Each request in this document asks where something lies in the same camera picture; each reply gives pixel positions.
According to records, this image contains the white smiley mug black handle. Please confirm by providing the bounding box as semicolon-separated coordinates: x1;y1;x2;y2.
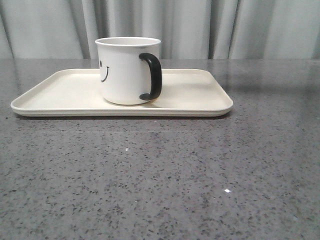
95;36;163;105

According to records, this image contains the cream rectangular plastic tray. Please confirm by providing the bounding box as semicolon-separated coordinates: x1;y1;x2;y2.
10;68;234;117

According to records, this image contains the grey pleated curtain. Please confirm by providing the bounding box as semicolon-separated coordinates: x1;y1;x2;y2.
0;0;320;60

